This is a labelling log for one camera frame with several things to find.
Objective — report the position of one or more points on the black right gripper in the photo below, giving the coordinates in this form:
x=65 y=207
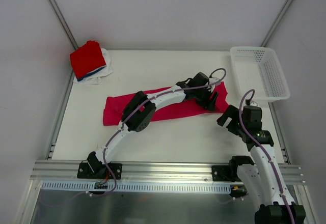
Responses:
x=231 y=121

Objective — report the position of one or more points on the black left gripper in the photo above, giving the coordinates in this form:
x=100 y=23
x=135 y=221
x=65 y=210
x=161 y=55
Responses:
x=206 y=99

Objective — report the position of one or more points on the crimson pink t-shirt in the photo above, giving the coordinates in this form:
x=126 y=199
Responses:
x=114 y=107

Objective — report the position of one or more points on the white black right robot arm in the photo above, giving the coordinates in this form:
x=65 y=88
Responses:
x=259 y=172

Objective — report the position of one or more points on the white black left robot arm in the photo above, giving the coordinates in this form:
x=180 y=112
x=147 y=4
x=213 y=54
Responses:
x=139 y=112

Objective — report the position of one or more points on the white plastic mesh basket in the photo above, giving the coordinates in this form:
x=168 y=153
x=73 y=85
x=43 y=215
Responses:
x=259 y=68

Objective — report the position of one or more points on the folded blue t-shirt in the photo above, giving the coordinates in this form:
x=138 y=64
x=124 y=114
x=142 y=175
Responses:
x=89 y=74

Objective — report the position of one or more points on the folded red t-shirt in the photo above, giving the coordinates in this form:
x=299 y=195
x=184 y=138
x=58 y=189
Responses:
x=86 y=59

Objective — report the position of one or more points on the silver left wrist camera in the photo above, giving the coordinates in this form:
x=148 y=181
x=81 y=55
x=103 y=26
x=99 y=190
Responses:
x=214 y=81

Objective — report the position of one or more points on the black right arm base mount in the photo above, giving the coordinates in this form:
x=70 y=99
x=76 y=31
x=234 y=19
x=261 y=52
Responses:
x=224 y=173

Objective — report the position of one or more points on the aluminium mounting rail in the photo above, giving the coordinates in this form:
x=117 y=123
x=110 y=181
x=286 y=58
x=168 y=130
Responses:
x=131 y=171

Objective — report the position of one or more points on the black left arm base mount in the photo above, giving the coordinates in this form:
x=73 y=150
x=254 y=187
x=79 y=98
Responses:
x=113 y=170

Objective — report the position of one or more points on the white slotted cable duct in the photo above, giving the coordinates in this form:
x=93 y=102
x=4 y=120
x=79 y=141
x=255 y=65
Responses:
x=137 y=187

